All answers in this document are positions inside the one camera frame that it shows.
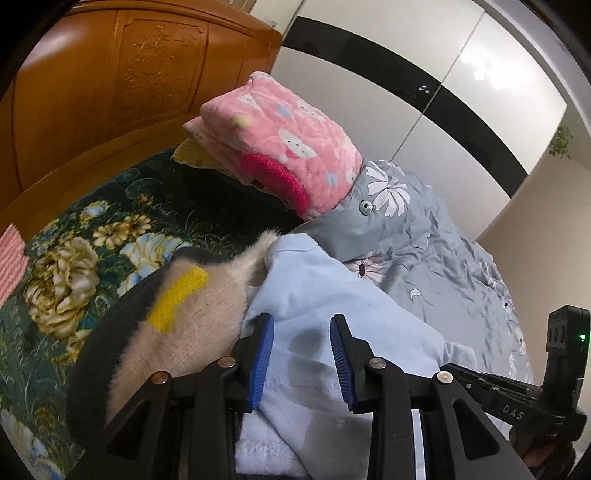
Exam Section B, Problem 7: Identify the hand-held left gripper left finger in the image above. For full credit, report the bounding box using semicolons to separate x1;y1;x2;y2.
85;313;275;480

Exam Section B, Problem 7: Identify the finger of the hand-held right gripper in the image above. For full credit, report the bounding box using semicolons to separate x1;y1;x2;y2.
444;362;546;409

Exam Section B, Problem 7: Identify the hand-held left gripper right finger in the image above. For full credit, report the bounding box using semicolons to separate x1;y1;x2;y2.
329;314;527;480

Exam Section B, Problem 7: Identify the light blue printed t-shirt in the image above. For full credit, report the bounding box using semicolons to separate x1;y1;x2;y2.
235;233;485;478

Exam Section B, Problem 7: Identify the person's right hand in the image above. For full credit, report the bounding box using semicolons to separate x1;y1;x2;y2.
508;427;578;474

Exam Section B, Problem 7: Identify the fuzzy beige sweater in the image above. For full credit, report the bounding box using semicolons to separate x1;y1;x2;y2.
67;231;280;435

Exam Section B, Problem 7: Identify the blue-grey floral duvet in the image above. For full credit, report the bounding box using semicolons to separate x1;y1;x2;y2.
300;159;539;435

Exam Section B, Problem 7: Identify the dark floral bedsheet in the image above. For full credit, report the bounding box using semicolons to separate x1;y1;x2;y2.
0;148;305;476

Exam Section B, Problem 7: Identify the yellow folded cloth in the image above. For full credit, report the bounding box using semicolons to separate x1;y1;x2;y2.
172;138;241;178

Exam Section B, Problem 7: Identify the green leafy plant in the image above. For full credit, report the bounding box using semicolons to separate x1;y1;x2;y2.
547;126;574;160

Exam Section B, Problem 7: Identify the folded pink fleece pajamas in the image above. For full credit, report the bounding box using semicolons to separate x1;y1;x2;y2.
182;71;364;221

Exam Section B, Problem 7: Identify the white wardrobe with black stripe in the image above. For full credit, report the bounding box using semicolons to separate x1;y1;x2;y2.
249;0;568;241

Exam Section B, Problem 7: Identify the pink striped cloth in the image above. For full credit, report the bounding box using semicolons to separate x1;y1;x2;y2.
0;224;29;305

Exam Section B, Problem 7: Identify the carved wooden headboard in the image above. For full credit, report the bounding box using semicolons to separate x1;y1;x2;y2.
0;0;283;232

